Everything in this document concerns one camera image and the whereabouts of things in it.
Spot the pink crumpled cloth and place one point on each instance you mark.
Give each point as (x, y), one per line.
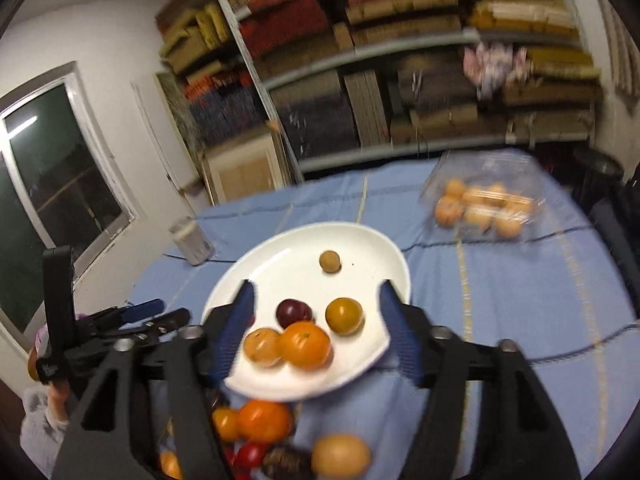
(490, 67)

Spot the yellow-orange persimmon tomato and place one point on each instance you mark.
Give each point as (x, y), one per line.
(344, 316)

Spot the metal storage shelf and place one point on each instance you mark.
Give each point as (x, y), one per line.
(357, 55)

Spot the red tomato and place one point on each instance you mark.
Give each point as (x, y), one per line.
(250, 455)

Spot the window with frame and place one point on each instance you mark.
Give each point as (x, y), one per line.
(58, 188)

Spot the orange mandarin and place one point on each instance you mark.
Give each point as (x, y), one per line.
(265, 421)
(305, 345)

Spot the pale pepino melon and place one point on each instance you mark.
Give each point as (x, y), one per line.
(340, 456)

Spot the small tan round fruit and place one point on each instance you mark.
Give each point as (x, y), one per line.
(330, 262)

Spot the orange mandarin back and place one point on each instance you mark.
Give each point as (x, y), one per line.
(265, 421)

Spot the white oval plate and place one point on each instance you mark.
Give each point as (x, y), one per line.
(314, 322)

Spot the blue checked tablecloth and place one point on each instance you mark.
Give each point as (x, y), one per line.
(558, 294)

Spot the clear plastic fruit box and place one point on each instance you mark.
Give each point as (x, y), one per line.
(483, 197)

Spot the dark mangosteen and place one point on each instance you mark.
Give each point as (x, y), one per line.
(284, 462)

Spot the small orange tomato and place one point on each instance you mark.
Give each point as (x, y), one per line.
(226, 422)

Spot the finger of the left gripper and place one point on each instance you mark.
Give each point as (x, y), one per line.
(133, 313)
(150, 331)

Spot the striped pepino melon front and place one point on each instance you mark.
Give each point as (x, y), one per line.
(262, 347)

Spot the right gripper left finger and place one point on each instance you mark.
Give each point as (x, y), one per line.
(117, 430)

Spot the framed picture cardboard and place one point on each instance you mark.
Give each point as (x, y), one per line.
(252, 163)

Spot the black bag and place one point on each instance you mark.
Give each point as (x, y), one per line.
(612, 205)

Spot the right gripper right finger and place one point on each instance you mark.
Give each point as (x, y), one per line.
(519, 432)

